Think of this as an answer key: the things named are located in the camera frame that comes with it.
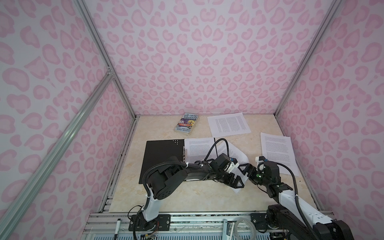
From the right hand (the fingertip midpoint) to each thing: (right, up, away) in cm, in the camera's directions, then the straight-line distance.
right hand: (241, 168), depth 84 cm
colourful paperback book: (-33, +27, +29) cm, 51 cm away
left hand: (-2, -7, -3) cm, 8 cm away
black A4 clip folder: (-52, +7, +16) cm, 55 cm away
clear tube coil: (-2, -20, -14) cm, 25 cm away
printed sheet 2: (-2, +8, +11) cm, 13 cm away
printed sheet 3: (-2, +25, +29) cm, 39 cm away
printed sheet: (-25, +9, +17) cm, 32 cm away
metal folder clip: (-34, +8, +14) cm, 38 cm away
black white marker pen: (-63, -25, -13) cm, 69 cm away
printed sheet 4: (+30, +9, +16) cm, 36 cm away
